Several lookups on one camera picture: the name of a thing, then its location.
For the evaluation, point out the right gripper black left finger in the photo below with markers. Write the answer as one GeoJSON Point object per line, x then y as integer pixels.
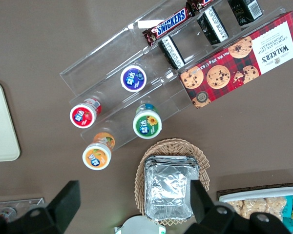
{"type": "Point", "coordinates": [63, 204]}

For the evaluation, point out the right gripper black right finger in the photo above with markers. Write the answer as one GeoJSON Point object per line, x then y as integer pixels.
{"type": "Point", "coordinates": [205, 214]}

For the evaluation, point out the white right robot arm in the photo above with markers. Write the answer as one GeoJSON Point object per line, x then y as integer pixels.
{"type": "Point", "coordinates": [141, 225]}

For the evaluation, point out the light wicker basket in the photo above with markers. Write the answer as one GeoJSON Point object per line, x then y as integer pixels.
{"type": "Point", "coordinates": [173, 147]}

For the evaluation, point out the beige plastic serving tray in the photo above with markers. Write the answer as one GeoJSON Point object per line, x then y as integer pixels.
{"type": "Point", "coordinates": [1, 122]}

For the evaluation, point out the clear acrylic bottle stand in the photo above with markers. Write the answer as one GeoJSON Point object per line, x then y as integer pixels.
{"type": "Point", "coordinates": [27, 203]}

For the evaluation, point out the rice cracker pack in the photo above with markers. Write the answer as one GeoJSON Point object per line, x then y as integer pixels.
{"type": "Point", "coordinates": [256, 206]}

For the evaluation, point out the white rectangular snack bin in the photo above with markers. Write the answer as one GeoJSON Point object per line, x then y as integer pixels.
{"type": "Point", "coordinates": [258, 193]}

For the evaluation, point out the orange lid gum jar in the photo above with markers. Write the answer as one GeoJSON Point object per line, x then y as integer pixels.
{"type": "Point", "coordinates": [96, 156]}

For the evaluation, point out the teal snack packet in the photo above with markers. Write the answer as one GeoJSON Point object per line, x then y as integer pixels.
{"type": "Point", "coordinates": [288, 223]}
{"type": "Point", "coordinates": [289, 201]}

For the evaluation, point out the red lid gum jar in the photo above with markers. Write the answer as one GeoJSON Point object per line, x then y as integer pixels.
{"type": "Point", "coordinates": [83, 115]}

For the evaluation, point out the green lid gum jar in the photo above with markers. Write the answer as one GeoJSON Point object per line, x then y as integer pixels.
{"type": "Point", "coordinates": [147, 124]}

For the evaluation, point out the clear acrylic stepped jar stand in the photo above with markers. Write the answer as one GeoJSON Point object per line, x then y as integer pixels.
{"type": "Point", "coordinates": [107, 70]}

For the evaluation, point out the blue lid gum jar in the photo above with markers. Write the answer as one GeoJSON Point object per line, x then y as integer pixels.
{"type": "Point", "coordinates": [133, 78]}

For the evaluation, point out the red Walkers cookie box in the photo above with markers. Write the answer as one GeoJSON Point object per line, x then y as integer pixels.
{"type": "Point", "coordinates": [234, 65]}

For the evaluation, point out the small black carton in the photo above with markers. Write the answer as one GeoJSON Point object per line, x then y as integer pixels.
{"type": "Point", "coordinates": [172, 52]}
{"type": "Point", "coordinates": [245, 11]}
{"type": "Point", "coordinates": [213, 25]}

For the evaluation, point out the clear acrylic stepped snack stand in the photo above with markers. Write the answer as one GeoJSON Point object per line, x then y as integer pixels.
{"type": "Point", "coordinates": [193, 48]}

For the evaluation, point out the Snickers chocolate bar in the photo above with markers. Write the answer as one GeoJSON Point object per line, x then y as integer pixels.
{"type": "Point", "coordinates": [197, 4]}
{"type": "Point", "coordinates": [171, 23]}

